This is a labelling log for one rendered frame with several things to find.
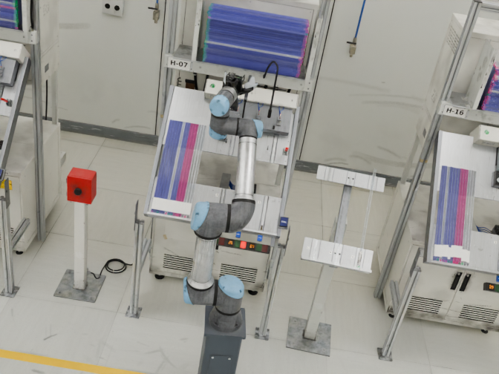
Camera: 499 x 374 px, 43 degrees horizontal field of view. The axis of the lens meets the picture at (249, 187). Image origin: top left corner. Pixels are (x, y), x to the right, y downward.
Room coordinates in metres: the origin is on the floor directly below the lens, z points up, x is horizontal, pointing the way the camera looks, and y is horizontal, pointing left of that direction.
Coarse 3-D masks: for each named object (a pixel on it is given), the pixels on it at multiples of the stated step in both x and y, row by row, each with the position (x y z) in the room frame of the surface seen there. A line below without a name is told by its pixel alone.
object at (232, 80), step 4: (228, 76) 2.50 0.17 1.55; (232, 76) 2.51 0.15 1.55; (236, 76) 2.54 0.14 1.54; (240, 76) 2.53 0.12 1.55; (244, 76) 2.54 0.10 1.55; (228, 80) 2.50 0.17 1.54; (232, 80) 2.48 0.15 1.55; (236, 80) 2.48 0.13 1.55; (240, 80) 2.51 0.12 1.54; (228, 84) 2.45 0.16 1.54; (232, 84) 2.44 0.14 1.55; (236, 84) 2.48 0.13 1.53; (240, 84) 2.49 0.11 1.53; (236, 88) 2.50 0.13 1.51; (240, 88) 2.49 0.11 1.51; (236, 92) 2.43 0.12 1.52; (240, 92) 2.50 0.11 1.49
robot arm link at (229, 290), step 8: (216, 280) 2.11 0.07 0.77; (224, 280) 2.10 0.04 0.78; (232, 280) 2.12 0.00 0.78; (240, 280) 2.13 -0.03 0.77; (216, 288) 2.07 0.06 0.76; (224, 288) 2.06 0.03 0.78; (232, 288) 2.07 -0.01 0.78; (240, 288) 2.08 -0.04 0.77; (216, 296) 2.05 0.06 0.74; (224, 296) 2.05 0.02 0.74; (232, 296) 2.05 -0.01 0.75; (240, 296) 2.07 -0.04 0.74; (216, 304) 2.04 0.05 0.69; (224, 304) 2.05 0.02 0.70; (232, 304) 2.05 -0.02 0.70; (240, 304) 2.08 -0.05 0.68; (224, 312) 2.05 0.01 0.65; (232, 312) 2.05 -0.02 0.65
